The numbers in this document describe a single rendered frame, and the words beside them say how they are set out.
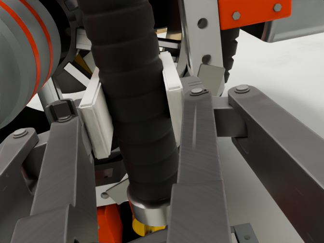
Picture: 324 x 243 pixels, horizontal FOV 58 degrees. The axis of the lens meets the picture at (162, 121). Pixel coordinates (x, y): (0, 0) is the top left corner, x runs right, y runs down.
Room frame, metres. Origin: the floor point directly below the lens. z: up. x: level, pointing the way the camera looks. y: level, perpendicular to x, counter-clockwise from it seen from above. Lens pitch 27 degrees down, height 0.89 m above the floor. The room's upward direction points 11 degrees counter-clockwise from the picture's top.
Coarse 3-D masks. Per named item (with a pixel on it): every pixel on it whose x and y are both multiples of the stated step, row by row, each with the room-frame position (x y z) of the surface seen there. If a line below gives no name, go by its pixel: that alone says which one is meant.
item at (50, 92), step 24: (48, 0) 0.51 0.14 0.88; (72, 0) 0.47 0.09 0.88; (168, 0) 0.65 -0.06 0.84; (72, 24) 0.47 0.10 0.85; (168, 24) 0.66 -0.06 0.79; (72, 48) 0.47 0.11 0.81; (168, 48) 0.47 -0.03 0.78; (72, 72) 0.47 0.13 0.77; (48, 96) 0.47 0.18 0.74; (24, 120) 0.62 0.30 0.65; (48, 120) 0.47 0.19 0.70
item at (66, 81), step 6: (66, 30) 0.58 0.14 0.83; (84, 54) 0.62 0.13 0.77; (90, 54) 0.62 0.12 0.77; (84, 60) 0.62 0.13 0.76; (90, 60) 0.62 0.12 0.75; (90, 66) 0.62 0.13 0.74; (66, 72) 0.63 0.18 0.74; (60, 78) 0.63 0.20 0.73; (66, 78) 0.63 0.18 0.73; (72, 78) 0.62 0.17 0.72; (60, 84) 0.63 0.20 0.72; (66, 84) 0.63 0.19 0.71; (72, 84) 0.63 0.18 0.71; (78, 84) 0.62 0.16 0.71; (66, 90) 0.63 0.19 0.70; (72, 90) 0.63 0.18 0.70; (78, 90) 0.63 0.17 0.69; (84, 90) 0.63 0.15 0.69
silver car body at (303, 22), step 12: (300, 0) 0.51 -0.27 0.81; (312, 0) 0.51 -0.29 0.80; (300, 12) 0.51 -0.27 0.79; (312, 12) 0.51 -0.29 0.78; (288, 24) 0.51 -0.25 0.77; (300, 24) 0.51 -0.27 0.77; (312, 24) 0.51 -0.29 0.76; (276, 36) 0.51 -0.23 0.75; (288, 36) 0.52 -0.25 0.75; (300, 36) 0.52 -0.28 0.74
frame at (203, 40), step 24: (192, 0) 0.36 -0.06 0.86; (216, 0) 0.36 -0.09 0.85; (192, 24) 0.36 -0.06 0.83; (216, 24) 0.36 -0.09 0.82; (192, 48) 0.36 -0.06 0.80; (216, 48) 0.36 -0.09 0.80; (192, 72) 0.37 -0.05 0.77; (216, 72) 0.36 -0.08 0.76; (96, 168) 0.42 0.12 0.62; (120, 168) 0.40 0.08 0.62; (96, 192) 0.37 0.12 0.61; (120, 192) 0.36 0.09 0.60
